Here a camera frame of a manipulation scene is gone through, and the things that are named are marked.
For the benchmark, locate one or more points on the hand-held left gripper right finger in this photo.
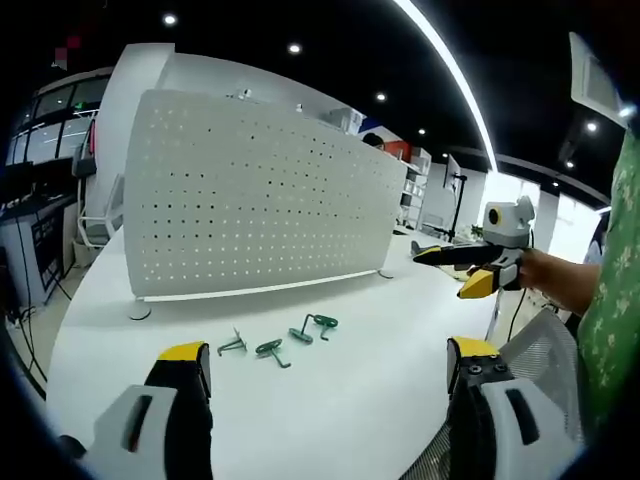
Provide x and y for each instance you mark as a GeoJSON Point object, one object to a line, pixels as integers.
{"type": "Point", "coordinates": [505, 430]}

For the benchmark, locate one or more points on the person's green floral clothing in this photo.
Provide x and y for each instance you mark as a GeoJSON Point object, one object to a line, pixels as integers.
{"type": "Point", "coordinates": [612, 300]}

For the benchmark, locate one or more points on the white ceiling air vent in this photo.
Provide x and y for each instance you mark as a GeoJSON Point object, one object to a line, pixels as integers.
{"type": "Point", "coordinates": [595, 80]}

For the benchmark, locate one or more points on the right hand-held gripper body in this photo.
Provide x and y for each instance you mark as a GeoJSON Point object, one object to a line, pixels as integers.
{"type": "Point", "coordinates": [507, 220]}

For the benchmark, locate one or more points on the dark side desk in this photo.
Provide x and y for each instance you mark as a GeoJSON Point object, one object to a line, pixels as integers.
{"type": "Point", "coordinates": [35, 235]}

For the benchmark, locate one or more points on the white perforated mounting plate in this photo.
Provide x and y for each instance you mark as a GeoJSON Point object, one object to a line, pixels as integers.
{"type": "Point", "coordinates": [260, 200]}

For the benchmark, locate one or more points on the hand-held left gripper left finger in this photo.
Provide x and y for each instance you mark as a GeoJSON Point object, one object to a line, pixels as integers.
{"type": "Point", "coordinates": [150, 430]}

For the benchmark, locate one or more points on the green metal hook assembly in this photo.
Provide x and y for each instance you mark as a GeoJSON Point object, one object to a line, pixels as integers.
{"type": "Point", "coordinates": [300, 335]}
{"type": "Point", "coordinates": [327, 321]}
{"type": "Point", "coordinates": [268, 346]}

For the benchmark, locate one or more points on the long ceiling light strip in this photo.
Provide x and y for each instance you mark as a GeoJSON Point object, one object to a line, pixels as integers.
{"type": "Point", "coordinates": [465, 90]}

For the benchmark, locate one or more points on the person's right hand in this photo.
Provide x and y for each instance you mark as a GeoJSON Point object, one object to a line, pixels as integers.
{"type": "Point", "coordinates": [535, 270]}

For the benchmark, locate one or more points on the white storage shelf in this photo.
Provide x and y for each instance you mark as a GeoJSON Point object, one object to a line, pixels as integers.
{"type": "Point", "coordinates": [415, 190]}

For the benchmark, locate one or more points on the white mesh office chair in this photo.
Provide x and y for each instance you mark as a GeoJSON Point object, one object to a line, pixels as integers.
{"type": "Point", "coordinates": [540, 345]}

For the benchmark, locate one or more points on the monitor on black stand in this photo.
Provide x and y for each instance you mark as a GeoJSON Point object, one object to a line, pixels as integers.
{"type": "Point", "coordinates": [454, 172]}

